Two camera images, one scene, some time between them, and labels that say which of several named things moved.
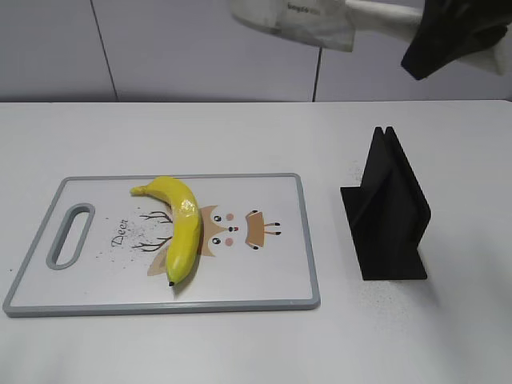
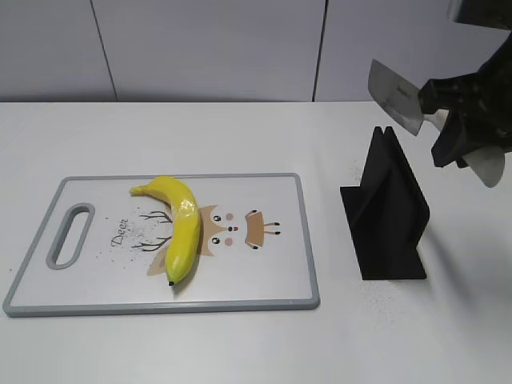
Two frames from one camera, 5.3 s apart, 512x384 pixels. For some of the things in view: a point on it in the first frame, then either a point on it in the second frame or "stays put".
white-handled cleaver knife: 334,22 → 403,101
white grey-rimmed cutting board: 103,250 stays put
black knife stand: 388,214 stays put
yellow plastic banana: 186,224 stays put
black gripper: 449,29 → 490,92
